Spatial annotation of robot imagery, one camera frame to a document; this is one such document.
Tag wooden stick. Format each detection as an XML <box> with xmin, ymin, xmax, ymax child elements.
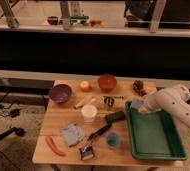
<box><xmin>74</xmin><ymin>97</ymin><xmax>96</xmax><ymax>109</ymax></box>

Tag black rectangular block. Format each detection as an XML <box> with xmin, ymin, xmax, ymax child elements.
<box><xmin>105</xmin><ymin>111</ymin><xmax>125</xmax><ymax>123</ymax></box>

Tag red chili pepper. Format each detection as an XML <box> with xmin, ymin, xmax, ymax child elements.
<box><xmin>45</xmin><ymin>136</ymin><xmax>66</xmax><ymax>156</ymax></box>

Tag orange bowl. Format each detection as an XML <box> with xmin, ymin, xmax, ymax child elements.
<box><xmin>98</xmin><ymin>74</ymin><xmax>117</xmax><ymax>93</ymax></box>

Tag light blue cloth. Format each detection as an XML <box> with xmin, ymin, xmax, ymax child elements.
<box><xmin>61</xmin><ymin>123</ymin><xmax>84</xmax><ymax>147</ymax></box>

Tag orange fruit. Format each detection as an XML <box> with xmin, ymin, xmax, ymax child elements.
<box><xmin>80</xmin><ymin>81</ymin><xmax>90</xmax><ymax>92</ymax></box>

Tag pine cone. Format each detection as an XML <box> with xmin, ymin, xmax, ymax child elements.
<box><xmin>133</xmin><ymin>80</ymin><xmax>147</xmax><ymax>96</ymax></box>

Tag black floor stand leg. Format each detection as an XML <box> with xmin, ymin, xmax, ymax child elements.
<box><xmin>0</xmin><ymin>127</ymin><xmax>26</xmax><ymax>141</ymax></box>

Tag white cup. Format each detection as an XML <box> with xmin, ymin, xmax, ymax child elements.
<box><xmin>81</xmin><ymin>105</ymin><xmax>97</xmax><ymax>123</ymax></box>

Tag blue sponge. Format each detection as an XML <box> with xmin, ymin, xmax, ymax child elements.
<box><xmin>130</xmin><ymin>99</ymin><xmax>143</xmax><ymax>110</ymax></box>

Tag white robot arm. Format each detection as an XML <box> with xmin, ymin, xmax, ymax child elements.
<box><xmin>139</xmin><ymin>84</ymin><xmax>190</xmax><ymax>128</ymax></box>

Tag black handled brush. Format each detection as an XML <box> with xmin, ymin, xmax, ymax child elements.
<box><xmin>87</xmin><ymin>123</ymin><xmax>112</xmax><ymax>140</ymax></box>

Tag green plastic tray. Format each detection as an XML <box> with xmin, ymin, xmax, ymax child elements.
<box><xmin>126</xmin><ymin>101</ymin><xmax>187</xmax><ymax>161</ymax></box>

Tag purple bowl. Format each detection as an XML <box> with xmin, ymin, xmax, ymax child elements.
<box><xmin>49</xmin><ymin>84</ymin><xmax>72</xmax><ymax>104</ymax></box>

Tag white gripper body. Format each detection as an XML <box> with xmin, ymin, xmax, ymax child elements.
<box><xmin>140</xmin><ymin>93</ymin><xmax>161</xmax><ymax>113</ymax></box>

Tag dark red background bowl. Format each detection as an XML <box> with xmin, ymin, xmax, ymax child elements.
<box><xmin>47</xmin><ymin>16</ymin><xmax>58</xmax><ymax>25</ymax></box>

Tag small blue cup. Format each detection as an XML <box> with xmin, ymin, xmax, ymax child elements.
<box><xmin>106</xmin><ymin>132</ymin><xmax>121</xmax><ymax>149</ymax></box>

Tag green background object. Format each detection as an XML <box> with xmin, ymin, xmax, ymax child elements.
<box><xmin>70</xmin><ymin>16</ymin><xmax>89</xmax><ymax>25</ymax></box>

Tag black scissors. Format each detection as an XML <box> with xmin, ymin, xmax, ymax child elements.
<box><xmin>103</xmin><ymin>96</ymin><xmax>125</xmax><ymax>107</ymax></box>

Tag black power adapter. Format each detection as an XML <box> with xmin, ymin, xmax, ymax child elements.
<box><xmin>9</xmin><ymin>109</ymin><xmax>20</xmax><ymax>118</ymax></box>

